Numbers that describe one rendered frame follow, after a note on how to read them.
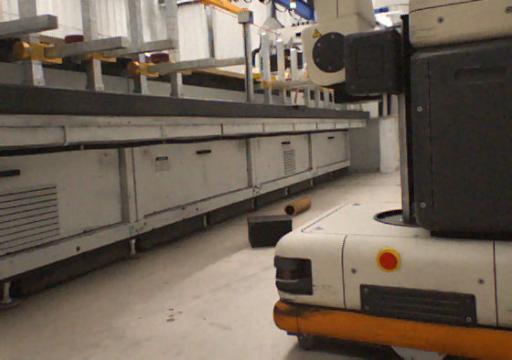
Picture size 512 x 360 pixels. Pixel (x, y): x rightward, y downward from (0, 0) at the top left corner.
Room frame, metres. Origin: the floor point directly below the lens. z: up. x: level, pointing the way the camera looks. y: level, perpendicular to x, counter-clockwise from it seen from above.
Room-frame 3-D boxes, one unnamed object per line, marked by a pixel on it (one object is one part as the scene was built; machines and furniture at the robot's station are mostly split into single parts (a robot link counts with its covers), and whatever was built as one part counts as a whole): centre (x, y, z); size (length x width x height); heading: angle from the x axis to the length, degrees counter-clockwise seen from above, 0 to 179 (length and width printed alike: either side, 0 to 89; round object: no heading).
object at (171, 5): (2.19, 0.32, 0.92); 0.04 x 0.04 x 0.48; 65
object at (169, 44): (1.73, 0.43, 0.83); 0.43 x 0.03 x 0.04; 65
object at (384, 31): (1.33, -0.28, 0.68); 0.28 x 0.27 x 0.25; 155
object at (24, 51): (1.53, 0.63, 0.80); 0.14 x 0.06 x 0.05; 155
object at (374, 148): (6.16, -0.95, 0.95); 1.65 x 0.70 x 1.90; 65
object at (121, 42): (1.51, 0.54, 0.80); 0.43 x 0.03 x 0.04; 65
